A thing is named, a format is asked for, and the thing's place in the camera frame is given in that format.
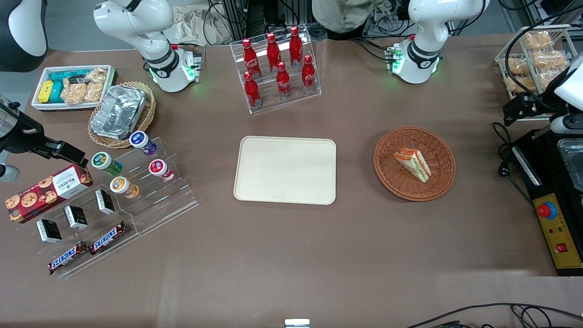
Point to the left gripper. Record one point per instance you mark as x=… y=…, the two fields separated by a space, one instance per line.
x=534 y=104

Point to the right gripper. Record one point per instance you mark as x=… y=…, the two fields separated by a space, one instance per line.
x=20 y=135

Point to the triangular sandwich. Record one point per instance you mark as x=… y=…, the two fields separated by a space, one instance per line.
x=415 y=163

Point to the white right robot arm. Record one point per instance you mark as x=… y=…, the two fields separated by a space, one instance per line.
x=136 y=23

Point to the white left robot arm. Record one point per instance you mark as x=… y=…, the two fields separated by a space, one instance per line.
x=428 y=41

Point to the aluminium foil tray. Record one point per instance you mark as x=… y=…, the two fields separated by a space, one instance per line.
x=118 y=111

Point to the light oval wicker basket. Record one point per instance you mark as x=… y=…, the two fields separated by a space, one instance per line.
x=148 y=116

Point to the brown round wicker basket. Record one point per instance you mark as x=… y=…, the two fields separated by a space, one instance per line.
x=401 y=182

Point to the cream plastic tray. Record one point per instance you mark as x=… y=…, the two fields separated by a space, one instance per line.
x=285 y=170

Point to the bagged bread roll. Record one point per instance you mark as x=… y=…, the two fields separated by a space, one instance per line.
x=520 y=84
x=549 y=79
x=551 y=60
x=538 y=40
x=517 y=66

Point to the green lid yogurt cup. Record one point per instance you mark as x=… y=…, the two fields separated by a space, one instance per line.
x=104 y=162

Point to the red Walkers cookie box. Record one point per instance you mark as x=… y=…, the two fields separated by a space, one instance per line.
x=45 y=193

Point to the white plastic bin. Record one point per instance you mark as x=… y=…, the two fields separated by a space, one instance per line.
x=41 y=105

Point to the clear acrylic bread shelf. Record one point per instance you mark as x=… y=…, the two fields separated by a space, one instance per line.
x=501 y=59

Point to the clear bag of crackers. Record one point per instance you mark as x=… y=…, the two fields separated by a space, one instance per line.
x=74 y=93
x=96 y=84

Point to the yellow snack box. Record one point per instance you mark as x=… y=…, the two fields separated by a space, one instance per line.
x=45 y=92

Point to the small black white box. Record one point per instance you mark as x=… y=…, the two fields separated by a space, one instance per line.
x=75 y=217
x=48 y=231
x=104 y=202

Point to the teal snack box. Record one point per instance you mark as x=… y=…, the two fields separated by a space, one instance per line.
x=58 y=86

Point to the orange lid yogurt cup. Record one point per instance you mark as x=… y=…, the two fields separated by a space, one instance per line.
x=123 y=187

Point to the metal pan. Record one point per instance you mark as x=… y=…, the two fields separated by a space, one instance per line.
x=574 y=164

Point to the black yellow control box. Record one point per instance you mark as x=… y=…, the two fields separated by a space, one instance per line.
x=546 y=182

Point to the purple lid yogurt cup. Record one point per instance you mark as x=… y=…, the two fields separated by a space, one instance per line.
x=142 y=141

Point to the Snickers bar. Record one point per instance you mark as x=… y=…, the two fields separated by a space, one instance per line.
x=108 y=238
x=67 y=258

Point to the red lid yogurt cup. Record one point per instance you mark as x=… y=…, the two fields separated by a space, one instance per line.
x=160 y=169

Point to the red emergency stop button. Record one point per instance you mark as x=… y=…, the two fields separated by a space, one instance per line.
x=546 y=210

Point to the clear acrylic snack stand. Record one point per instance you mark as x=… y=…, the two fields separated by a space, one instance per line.
x=118 y=243

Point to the clear acrylic cup stand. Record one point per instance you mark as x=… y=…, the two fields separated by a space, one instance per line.
x=168 y=205

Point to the beige crumpled cloth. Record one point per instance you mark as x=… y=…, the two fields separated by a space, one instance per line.
x=196 y=25

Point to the red cola bottle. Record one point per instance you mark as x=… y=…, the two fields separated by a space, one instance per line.
x=309 y=75
x=252 y=91
x=283 y=82
x=273 y=52
x=250 y=59
x=296 y=45

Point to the person in beige jacket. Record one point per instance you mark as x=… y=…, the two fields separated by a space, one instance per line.
x=341 y=16

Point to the clear acrylic bottle rack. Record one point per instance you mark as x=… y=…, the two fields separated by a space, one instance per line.
x=291 y=102

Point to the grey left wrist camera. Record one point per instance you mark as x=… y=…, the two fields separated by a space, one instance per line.
x=567 y=124

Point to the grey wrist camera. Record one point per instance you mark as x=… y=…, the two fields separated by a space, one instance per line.
x=8 y=173
x=567 y=124

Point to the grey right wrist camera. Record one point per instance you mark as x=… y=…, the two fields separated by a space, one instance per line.
x=8 y=173

